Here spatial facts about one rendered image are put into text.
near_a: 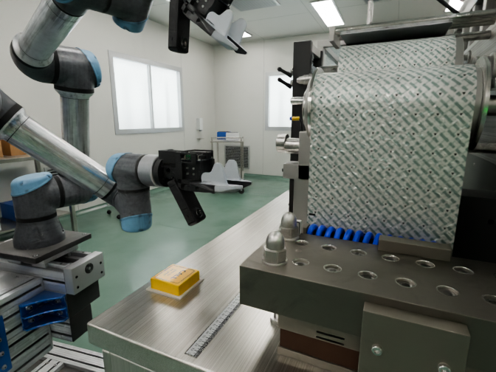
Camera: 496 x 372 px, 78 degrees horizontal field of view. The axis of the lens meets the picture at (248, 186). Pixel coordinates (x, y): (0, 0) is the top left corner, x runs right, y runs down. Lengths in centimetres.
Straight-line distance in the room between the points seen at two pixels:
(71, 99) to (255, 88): 574
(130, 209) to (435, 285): 63
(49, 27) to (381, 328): 87
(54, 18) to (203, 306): 69
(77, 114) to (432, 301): 107
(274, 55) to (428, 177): 618
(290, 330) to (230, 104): 660
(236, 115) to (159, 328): 645
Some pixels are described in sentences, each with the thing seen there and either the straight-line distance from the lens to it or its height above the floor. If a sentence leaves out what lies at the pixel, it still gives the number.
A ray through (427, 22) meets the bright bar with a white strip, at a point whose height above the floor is 144.
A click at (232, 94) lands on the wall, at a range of 693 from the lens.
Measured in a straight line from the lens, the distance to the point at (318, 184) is 57.
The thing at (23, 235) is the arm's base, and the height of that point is 86.
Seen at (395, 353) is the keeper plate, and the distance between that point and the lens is 41.
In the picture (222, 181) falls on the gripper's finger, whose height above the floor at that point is 111.
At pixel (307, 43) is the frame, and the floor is 143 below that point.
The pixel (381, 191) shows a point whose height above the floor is 111.
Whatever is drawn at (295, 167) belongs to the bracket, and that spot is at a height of 113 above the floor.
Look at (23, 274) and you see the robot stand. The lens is 129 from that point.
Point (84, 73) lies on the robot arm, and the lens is 115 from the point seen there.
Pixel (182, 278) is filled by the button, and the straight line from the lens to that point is 64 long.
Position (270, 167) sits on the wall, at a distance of 661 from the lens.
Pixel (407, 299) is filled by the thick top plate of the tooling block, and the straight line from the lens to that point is 41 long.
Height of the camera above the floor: 123
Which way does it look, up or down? 12 degrees down
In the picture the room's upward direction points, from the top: straight up
